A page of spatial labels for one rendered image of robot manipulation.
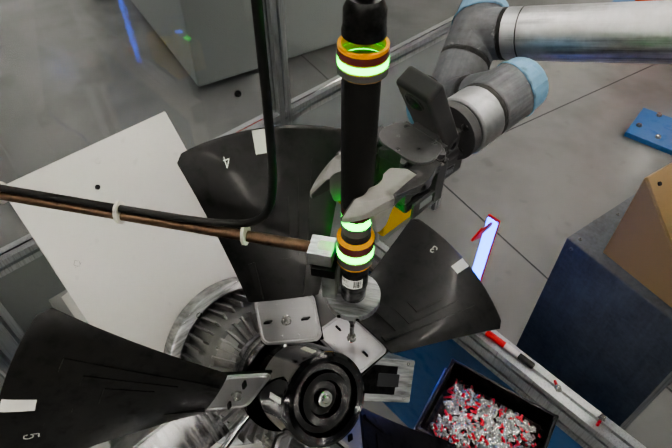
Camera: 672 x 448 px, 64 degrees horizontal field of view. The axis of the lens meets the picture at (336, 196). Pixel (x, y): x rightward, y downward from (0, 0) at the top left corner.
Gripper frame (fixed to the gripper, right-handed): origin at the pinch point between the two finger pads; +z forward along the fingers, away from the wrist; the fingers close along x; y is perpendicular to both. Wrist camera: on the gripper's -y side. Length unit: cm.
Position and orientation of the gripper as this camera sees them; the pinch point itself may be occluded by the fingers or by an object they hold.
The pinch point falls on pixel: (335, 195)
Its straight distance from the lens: 53.6
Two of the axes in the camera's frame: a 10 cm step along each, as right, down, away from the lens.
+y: -0.1, 7.0, 7.1
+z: -7.3, 4.8, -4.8
